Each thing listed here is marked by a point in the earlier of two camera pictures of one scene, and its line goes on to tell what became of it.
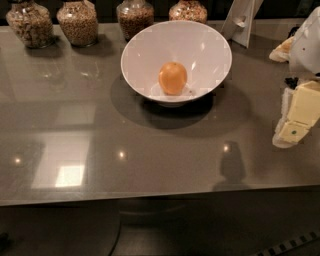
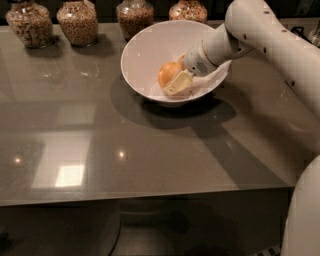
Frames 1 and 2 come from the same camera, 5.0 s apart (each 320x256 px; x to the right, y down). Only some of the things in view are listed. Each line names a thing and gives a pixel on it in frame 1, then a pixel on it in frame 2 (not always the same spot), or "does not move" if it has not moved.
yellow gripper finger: (282, 52) -> (182, 58)
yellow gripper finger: (300, 111) -> (179, 82)
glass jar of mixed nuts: (188, 10) does not move
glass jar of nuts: (32, 23) does not move
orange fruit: (172, 77) does not move
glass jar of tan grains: (79, 22) does not move
